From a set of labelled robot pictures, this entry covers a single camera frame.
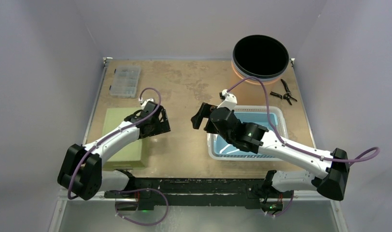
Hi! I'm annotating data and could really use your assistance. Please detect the white perforated plastic basket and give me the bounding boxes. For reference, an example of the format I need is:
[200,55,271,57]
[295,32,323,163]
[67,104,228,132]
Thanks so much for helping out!
[207,105,288,161]

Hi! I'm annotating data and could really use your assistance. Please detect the green perforated plastic basket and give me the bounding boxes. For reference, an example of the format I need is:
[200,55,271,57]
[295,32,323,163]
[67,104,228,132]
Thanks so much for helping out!
[101,107,149,170]

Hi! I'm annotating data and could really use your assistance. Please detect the blue perforated plastic basket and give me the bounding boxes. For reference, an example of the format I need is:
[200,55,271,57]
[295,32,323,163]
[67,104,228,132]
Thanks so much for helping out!
[213,111,274,159]

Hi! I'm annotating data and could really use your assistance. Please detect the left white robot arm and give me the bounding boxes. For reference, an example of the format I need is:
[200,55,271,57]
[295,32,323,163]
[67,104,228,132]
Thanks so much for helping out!
[57,104,170,200]

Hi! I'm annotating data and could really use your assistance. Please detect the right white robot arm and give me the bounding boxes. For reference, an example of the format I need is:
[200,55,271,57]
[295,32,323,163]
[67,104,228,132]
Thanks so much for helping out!
[191,103,350,201]

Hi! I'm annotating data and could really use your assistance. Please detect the clear plastic screw organizer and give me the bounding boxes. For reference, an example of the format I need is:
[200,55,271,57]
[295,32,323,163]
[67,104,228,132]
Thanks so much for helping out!
[110,65,141,98]

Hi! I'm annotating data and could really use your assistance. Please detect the black pliers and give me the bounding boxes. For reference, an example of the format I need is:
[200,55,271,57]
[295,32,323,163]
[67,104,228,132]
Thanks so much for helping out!
[269,79,298,106]

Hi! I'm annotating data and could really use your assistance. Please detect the orange bucket black rim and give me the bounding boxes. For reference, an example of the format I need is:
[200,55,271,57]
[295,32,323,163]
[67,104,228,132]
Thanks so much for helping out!
[229,35,290,105]

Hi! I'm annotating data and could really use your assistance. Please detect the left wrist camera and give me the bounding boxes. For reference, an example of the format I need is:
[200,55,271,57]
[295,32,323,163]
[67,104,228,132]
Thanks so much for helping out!
[139,98,158,113]

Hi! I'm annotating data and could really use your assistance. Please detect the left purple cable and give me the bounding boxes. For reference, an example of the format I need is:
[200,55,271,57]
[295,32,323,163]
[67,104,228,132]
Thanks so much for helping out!
[67,87,162,200]

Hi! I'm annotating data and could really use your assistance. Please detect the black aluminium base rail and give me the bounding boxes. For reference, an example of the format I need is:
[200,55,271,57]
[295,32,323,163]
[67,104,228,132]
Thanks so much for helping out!
[56,177,337,212]

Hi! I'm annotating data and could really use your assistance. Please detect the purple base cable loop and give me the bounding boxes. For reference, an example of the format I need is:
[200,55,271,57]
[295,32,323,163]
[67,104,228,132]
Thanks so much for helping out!
[114,188,169,227]

